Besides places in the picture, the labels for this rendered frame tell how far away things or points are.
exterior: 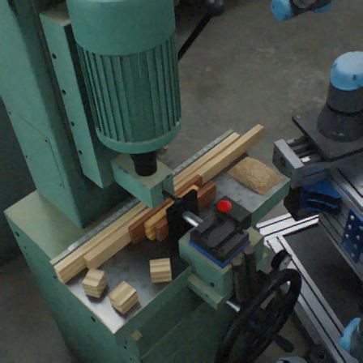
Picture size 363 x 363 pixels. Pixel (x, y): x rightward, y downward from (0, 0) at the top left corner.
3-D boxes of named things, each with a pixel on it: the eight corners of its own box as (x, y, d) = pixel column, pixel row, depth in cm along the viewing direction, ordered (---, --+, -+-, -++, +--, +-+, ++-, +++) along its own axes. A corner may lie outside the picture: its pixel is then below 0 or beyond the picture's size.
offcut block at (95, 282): (85, 293, 112) (81, 283, 109) (93, 278, 114) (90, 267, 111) (99, 297, 111) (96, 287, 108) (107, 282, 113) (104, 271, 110)
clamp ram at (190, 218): (190, 251, 117) (188, 226, 111) (168, 233, 121) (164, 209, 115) (216, 228, 121) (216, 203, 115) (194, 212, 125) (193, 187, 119)
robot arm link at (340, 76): (317, 98, 152) (323, 59, 142) (348, 82, 157) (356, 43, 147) (348, 118, 145) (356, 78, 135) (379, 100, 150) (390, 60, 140)
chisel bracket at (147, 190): (153, 215, 115) (150, 190, 109) (114, 185, 122) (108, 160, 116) (177, 197, 118) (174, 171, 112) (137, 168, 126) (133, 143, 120)
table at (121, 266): (146, 378, 104) (143, 365, 99) (59, 290, 120) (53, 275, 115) (319, 211, 132) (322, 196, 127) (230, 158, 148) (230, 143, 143)
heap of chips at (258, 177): (263, 195, 129) (263, 188, 127) (226, 172, 135) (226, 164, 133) (283, 177, 132) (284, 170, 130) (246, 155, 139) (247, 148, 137)
